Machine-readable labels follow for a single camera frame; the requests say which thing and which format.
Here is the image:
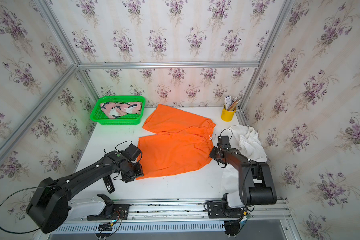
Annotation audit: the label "orange shorts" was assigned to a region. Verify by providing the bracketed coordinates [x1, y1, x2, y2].
[138, 105, 216, 179]

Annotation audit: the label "pink shark print shorts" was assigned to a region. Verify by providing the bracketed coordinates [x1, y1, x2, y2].
[100, 102, 143, 119]

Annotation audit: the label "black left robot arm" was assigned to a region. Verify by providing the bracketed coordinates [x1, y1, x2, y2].
[26, 144, 144, 234]

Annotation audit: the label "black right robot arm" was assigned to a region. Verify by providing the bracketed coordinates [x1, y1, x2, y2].
[210, 136, 277, 209]

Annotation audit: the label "black remote-like device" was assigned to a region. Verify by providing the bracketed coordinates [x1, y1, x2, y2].
[103, 176, 115, 194]

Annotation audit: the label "white cloth garment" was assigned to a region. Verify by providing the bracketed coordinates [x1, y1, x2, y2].
[221, 125, 267, 194]

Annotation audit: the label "yellow pen cup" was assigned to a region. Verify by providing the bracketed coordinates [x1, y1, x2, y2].
[221, 107, 237, 122]

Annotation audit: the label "pencils in cup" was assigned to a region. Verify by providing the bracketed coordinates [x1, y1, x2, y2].
[224, 96, 240, 112]

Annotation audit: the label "small green-lit circuit board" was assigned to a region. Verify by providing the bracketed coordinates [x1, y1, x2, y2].
[97, 222, 114, 232]

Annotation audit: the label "green plastic basket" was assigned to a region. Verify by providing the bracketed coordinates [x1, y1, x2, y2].
[90, 96, 146, 126]

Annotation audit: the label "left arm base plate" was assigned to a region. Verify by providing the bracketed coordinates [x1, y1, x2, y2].
[87, 194, 130, 221]

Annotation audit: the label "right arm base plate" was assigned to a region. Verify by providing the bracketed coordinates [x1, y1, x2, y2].
[204, 201, 248, 219]

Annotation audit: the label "aluminium front rail frame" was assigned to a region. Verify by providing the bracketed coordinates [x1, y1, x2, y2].
[35, 199, 301, 240]

